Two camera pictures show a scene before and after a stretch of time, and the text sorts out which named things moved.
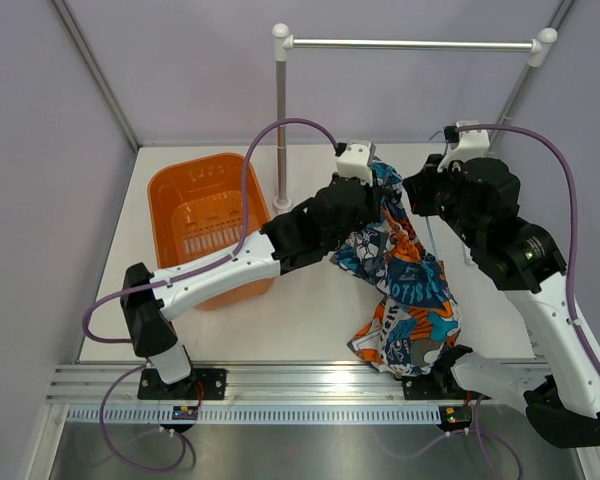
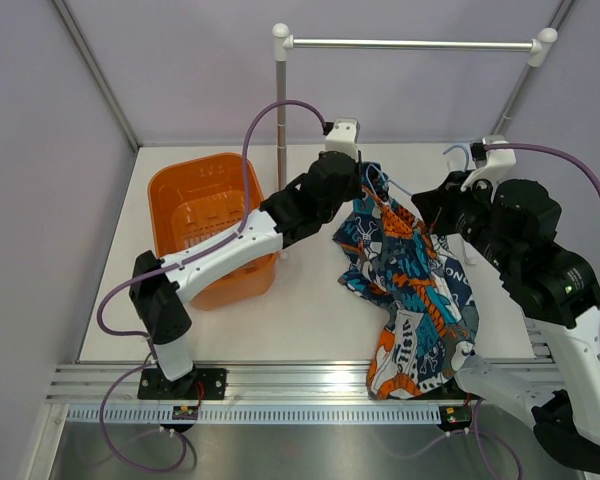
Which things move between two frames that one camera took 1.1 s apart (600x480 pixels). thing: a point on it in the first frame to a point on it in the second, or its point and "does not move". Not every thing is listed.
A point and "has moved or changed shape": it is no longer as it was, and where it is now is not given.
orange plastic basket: x=195 y=206 does not move
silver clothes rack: x=538 y=48 does not move
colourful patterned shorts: x=416 y=315 has moved or changed shape
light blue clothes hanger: x=428 y=219 has moved or changed shape
